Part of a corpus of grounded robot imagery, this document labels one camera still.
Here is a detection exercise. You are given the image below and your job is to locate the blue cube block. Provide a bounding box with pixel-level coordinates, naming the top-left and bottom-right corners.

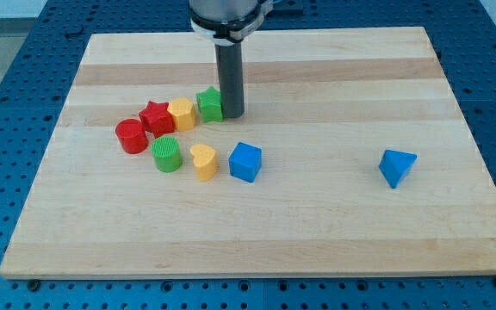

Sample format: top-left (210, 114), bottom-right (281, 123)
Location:
top-left (228, 142), bottom-right (262, 183)

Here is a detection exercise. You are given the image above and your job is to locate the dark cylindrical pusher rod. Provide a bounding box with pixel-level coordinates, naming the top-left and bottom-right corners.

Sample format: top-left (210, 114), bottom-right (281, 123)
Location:
top-left (215, 43), bottom-right (245, 118)

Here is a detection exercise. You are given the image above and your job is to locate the blue triangle block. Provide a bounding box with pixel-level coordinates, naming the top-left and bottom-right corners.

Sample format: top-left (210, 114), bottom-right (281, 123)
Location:
top-left (379, 150), bottom-right (418, 189)

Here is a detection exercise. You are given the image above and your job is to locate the red cylinder block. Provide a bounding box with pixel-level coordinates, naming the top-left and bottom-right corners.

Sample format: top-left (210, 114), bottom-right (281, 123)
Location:
top-left (115, 119), bottom-right (148, 154)

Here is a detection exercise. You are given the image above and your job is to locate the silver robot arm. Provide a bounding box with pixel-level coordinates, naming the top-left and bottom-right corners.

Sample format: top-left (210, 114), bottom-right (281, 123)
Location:
top-left (189, 0), bottom-right (274, 47)

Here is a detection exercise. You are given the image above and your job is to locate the green star block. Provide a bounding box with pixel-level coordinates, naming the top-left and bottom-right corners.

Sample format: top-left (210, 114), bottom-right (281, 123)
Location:
top-left (195, 86), bottom-right (223, 122)

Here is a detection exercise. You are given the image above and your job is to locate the yellow heart block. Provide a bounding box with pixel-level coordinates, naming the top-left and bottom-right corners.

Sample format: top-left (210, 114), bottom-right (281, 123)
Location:
top-left (189, 144), bottom-right (219, 182)

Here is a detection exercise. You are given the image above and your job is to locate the red star block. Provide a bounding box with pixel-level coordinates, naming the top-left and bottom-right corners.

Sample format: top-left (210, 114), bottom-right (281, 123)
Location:
top-left (139, 101), bottom-right (175, 138)

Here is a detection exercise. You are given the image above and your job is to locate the green cylinder block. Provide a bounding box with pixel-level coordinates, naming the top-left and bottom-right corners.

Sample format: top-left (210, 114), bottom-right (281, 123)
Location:
top-left (151, 136), bottom-right (183, 173)

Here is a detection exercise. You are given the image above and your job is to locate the wooden board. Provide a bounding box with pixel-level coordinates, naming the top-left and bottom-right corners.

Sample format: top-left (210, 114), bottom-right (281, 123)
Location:
top-left (0, 27), bottom-right (496, 280)

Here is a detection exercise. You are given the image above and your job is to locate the yellow hexagon block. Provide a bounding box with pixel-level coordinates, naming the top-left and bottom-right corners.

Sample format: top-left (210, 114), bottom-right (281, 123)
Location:
top-left (167, 97), bottom-right (197, 132)

